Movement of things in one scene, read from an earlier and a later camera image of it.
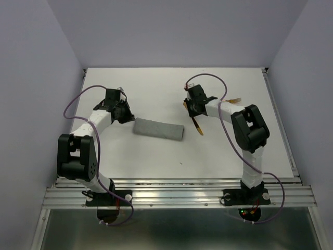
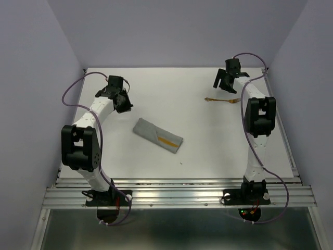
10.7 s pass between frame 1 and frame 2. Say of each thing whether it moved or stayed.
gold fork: stayed
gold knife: moved
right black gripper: moved
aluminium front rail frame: stayed
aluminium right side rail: stayed
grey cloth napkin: moved
